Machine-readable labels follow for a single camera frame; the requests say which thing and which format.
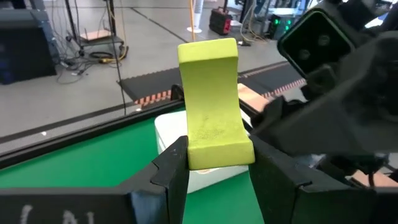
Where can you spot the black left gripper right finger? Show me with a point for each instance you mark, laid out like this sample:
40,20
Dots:
273,186

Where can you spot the white floor stand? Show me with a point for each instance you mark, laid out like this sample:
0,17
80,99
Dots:
199,12

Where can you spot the yellow-green arch block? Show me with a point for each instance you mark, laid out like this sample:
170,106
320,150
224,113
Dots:
214,109

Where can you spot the computer with green lights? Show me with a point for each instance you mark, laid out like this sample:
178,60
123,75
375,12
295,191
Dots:
280,25

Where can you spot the black table frame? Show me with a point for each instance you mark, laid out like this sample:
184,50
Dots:
77,137

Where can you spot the black cart with wooden shelf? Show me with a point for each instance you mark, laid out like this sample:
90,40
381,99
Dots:
96,35

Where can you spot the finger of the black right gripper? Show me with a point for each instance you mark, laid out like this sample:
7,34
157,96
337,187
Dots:
342,118

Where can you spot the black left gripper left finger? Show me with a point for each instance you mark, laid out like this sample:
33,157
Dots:
174,174

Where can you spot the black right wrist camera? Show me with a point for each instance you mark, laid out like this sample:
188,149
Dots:
314,43

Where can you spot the black hazard-striped floor mat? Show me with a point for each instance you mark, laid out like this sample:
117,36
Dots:
149,84

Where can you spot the red and black case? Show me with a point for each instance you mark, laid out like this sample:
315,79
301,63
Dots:
219,20

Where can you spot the black cabinet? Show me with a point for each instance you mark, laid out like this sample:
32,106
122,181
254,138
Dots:
25,49

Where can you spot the white plastic bin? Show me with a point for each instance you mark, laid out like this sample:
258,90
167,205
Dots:
171,130

